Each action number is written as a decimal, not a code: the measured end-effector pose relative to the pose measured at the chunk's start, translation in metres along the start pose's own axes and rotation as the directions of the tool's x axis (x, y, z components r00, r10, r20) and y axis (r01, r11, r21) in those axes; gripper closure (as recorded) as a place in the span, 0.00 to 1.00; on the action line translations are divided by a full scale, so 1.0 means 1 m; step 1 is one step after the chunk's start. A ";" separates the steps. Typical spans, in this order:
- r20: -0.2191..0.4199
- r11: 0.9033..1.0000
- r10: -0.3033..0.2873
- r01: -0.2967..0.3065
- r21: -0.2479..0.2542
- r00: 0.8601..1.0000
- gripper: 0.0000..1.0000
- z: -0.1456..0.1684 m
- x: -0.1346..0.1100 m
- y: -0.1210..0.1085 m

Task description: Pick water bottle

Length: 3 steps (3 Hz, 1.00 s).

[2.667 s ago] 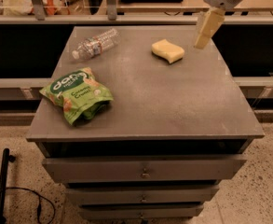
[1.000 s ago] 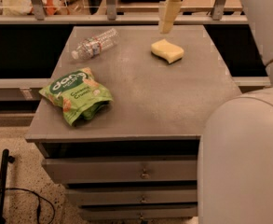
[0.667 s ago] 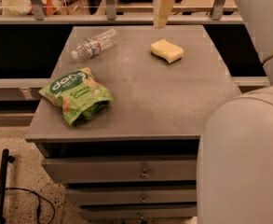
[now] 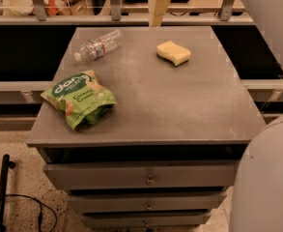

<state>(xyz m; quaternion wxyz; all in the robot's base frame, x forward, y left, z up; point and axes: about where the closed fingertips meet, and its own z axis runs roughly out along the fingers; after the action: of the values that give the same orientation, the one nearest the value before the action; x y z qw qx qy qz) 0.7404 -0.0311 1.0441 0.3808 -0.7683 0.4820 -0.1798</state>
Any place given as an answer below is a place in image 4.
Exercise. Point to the top cabinet drawer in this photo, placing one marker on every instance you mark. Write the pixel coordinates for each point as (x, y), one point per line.
(142, 174)

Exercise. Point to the green snack bag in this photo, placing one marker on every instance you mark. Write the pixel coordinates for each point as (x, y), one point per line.
(81, 98)

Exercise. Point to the clear plastic water bottle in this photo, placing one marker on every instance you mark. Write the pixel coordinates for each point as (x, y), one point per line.
(99, 46)

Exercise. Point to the cabinet drawer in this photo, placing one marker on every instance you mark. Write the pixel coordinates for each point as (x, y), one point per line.
(147, 202)
(146, 219)
(142, 174)

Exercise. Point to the metal railing frame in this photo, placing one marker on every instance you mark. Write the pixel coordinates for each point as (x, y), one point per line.
(121, 12)

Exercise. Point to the black stand pole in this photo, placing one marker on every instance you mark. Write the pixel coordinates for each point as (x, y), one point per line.
(6, 165)

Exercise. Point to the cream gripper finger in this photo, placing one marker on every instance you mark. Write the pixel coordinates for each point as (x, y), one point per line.
(157, 10)

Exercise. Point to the middle cabinet drawer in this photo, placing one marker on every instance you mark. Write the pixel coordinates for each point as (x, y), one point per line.
(147, 202)

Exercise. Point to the bottom cabinet drawer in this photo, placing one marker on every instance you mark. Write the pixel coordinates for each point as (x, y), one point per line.
(146, 219)

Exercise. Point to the yellow sponge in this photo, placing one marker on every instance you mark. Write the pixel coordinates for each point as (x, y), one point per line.
(175, 53)

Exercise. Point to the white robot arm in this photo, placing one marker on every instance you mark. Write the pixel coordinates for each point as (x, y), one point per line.
(257, 203)

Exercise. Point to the grey drawer cabinet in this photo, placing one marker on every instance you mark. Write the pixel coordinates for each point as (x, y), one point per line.
(198, 110)

